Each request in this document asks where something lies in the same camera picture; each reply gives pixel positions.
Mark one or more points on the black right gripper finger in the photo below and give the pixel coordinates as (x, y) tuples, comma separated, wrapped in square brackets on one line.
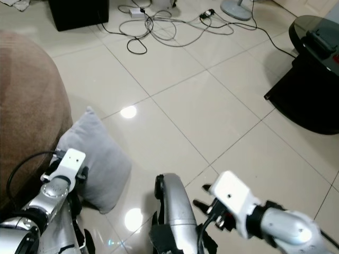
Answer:
[(203, 206), (208, 188)]

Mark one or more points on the grey pillow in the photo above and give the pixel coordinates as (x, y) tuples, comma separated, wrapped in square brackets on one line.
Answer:
[(106, 159)]

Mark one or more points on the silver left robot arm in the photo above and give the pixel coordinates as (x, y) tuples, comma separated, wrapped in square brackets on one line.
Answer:
[(53, 196)]

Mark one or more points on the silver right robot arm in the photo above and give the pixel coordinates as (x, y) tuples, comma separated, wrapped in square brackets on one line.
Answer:
[(286, 225)]

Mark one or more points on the brown sofa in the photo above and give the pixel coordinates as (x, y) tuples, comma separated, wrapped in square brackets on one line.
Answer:
[(32, 116)]

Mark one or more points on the silver robot leg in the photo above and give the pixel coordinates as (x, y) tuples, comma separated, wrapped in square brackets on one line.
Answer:
[(177, 211)]

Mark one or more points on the black glass coffee table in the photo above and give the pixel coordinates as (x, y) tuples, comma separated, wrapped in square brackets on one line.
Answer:
[(307, 90)]

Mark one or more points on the black plug adapter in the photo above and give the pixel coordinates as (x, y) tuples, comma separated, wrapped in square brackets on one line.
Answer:
[(206, 14)]

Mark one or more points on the grey fan base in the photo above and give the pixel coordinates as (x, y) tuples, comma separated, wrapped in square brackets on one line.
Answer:
[(236, 9)]

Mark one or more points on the white power strip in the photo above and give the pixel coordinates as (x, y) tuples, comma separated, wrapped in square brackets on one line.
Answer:
[(137, 12)]

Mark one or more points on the white crumpled cloth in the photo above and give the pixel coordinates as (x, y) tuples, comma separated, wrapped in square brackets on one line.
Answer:
[(17, 5)]

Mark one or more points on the black speaker box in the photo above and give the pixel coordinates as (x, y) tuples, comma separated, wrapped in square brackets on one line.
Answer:
[(77, 13)]

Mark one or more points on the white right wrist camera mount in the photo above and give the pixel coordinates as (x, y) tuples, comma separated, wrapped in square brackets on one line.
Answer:
[(230, 196)]

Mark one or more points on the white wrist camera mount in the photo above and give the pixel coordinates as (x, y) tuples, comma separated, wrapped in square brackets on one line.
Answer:
[(69, 164), (230, 196)]

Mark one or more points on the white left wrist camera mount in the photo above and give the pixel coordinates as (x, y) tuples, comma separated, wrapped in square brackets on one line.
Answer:
[(69, 164)]

